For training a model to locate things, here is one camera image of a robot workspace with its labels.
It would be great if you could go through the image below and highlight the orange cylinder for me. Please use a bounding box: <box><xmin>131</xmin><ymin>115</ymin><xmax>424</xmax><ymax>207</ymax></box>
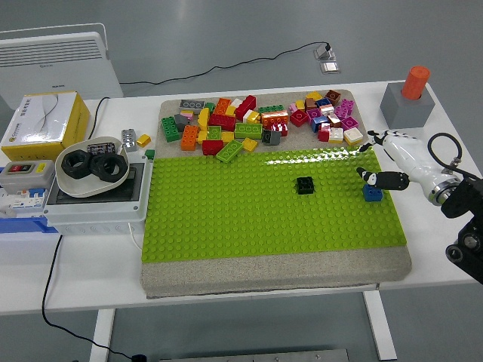
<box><xmin>401</xmin><ymin>66</ymin><xmax>432</xmax><ymax>101</ymax></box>

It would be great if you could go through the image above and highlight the black toy brick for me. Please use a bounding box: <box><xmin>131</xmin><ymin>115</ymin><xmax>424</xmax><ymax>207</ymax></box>
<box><xmin>295</xmin><ymin>176</ymin><xmax>315</xmax><ymax>196</ymax></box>

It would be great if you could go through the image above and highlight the white bowl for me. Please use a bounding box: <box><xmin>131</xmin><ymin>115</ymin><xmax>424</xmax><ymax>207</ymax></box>
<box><xmin>54</xmin><ymin>136</ymin><xmax>131</xmax><ymax>199</ymax></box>

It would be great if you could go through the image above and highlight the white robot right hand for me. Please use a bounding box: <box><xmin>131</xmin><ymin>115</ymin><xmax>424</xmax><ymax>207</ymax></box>
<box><xmin>356</xmin><ymin>130</ymin><xmax>454</xmax><ymax>192</ymax></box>

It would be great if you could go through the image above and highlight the red square toy brick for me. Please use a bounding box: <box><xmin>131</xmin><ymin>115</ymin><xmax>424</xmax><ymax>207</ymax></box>
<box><xmin>288</xmin><ymin>110</ymin><xmax>309</xmax><ymax>128</ymax></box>

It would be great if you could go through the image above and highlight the light grey toy brick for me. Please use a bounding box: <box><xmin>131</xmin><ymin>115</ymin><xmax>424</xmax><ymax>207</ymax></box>
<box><xmin>121</xmin><ymin>128</ymin><xmax>138</xmax><ymax>152</ymax></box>

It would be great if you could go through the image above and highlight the white panel heater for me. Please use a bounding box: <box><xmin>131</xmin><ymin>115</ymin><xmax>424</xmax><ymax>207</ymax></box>
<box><xmin>0</xmin><ymin>23</ymin><xmax>125</xmax><ymax>110</ymax></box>

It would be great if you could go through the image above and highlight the red long toy brick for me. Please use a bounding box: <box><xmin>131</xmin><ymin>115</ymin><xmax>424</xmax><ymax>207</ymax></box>
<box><xmin>234</xmin><ymin>95</ymin><xmax>257</xmax><ymax>121</ymax></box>
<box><xmin>208</xmin><ymin>113</ymin><xmax>237</xmax><ymax>132</ymax></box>

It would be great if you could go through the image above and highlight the grey electrical enclosure box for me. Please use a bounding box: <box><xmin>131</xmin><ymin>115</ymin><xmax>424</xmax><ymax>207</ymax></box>
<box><xmin>44</xmin><ymin>149</ymin><xmax>154</xmax><ymax>235</ymax></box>

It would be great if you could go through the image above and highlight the open silver floor socket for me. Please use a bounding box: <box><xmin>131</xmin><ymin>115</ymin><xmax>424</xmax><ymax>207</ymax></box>
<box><xmin>313</xmin><ymin>43</ymin><xmax>337</xmax><ymax>61</ymax></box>

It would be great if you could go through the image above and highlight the lime green long brick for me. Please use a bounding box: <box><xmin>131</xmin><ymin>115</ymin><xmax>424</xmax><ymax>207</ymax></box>
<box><xmin>216</xmin><ymin>140</ymin><xmax>243</xmax><ymax>164</ymax></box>

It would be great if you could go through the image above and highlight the small black circuit board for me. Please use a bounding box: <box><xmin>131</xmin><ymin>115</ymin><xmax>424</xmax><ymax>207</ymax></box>
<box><xmin>87</xmin><ymin>140</ymin><xmax>115</xmax><ymax>155</ymax></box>

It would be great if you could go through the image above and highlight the pink long toy brick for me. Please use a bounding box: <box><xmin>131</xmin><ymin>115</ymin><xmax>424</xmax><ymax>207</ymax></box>
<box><xmin>335</xmin><ymin>98</ymin><xmax>358</xmax><ymax>118</ymax></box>

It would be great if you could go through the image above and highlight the black hex nut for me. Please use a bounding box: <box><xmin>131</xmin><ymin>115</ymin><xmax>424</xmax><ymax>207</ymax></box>
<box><xmin>62</xmin><ymin>149</ymin><xmax>91</xmax><ymax>178</ymax></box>
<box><xmin>88</xmin><ymin>153</ymin><xmax>126</xmax><ymax>183</ymax></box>

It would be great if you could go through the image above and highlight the green long toy brick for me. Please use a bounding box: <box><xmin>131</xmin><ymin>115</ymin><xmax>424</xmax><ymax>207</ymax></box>
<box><xmin>234</xmin><ymin>123</ymin><xmax>263</xmax><ymax>140</ymax></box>

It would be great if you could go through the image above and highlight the white circuit breaker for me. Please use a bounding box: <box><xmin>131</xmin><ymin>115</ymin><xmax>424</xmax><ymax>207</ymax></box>
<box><xmin>0</xmin><ymin>186</ymin><xmax>50</xmax><ymax>219</ymax></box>

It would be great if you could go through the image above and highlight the white table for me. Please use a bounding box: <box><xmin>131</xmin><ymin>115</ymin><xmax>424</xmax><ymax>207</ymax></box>
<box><xmin>0</xmin><ymin>78</ymin><xmax>483</xmax><ymax>362</ymax></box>

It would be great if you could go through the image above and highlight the long black floor cable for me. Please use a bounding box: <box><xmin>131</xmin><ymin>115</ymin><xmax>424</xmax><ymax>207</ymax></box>
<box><xmin>119</xmin><ymin>40</ymin><xmax>333</xmax><ymax>86</ymax></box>

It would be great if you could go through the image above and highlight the grey switch box red button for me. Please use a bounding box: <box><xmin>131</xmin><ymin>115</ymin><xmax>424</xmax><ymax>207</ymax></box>
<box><xmin>0</xmin><ymin>160</ymin><xmax>57</xmax><ymax>193</ymax></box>

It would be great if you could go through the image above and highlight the grey block holder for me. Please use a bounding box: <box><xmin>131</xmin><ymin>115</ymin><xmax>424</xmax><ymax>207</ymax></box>
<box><xmin>380</xmin><ymin>83</ymin><xmax>435</xmax><ymax>130</ymax></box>

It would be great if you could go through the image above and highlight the blue plastic box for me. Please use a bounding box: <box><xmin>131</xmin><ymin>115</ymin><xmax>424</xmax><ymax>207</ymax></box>
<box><xmin>0</xmin><ymin>215</ymin><xmax>61</xmax><ymax>237</ymax></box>

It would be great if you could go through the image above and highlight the white cable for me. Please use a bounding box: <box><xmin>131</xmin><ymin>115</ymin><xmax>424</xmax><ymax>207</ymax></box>
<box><xmin>127</xmin><ymin>222</ymin><xmax>144</xmax><ymax>250</ymax></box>

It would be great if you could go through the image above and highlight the black power cord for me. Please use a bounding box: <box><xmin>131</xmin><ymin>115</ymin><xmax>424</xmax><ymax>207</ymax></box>
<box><xmin>41</xmin><ymin>233</ymin><xmax>148</xmax><ymax>362</ymax></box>

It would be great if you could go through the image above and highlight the blue square toy brick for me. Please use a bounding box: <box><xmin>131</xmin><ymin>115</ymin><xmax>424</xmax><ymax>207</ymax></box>
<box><xmin>362</xmin><ymin>183</ymin><xmax>383</xmax><ymax>203</ymax></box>

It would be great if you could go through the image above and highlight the yellow and white carton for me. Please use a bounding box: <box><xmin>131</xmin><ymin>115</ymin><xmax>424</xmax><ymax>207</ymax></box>
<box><xmin>1</xmin><ymin>90</ymin><xmax>91</xmax><ymax>161</ymax></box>

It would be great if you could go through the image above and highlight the thin black cable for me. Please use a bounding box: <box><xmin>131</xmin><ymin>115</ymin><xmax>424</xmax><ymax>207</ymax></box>
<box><xmin>88</xmin><ymin>97</ymin><xmax>111</xmax><ymax>140</ymax></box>

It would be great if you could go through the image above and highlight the orange long toy brick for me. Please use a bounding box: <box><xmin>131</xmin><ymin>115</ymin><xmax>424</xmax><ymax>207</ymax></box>
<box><xmin>180</xmin><ymin>124</ymin><xmax>200</xmax><ymax>152</ymax></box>
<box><xmin>212</xmin><ymin>97</ymin><xmax>232</xmax><ymax>117</ymax></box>
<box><xmin>260</xmin><ymin>111</ymin><xmax>290</xmax><ymax>127</ymax></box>

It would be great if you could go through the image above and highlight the green studded baseplate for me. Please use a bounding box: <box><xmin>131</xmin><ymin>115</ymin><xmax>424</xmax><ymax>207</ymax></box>
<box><xmin>140</xmin><ymin>146</ymin><xmax>409</xmax><ymax>264</ymax></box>

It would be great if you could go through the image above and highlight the grey metal plate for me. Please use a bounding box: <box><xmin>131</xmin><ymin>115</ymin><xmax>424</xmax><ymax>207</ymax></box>
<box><xmin>158</xmin><ymin>348</ymin><xmax>350</xmax><ymax>362</ymax></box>

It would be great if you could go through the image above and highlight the grey-brown mat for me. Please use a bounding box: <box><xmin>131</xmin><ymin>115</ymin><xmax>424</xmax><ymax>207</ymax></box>
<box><xmin>140</xmin><ymin>88</ymin><xmax>413</xmax><ymax>299</ymax></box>

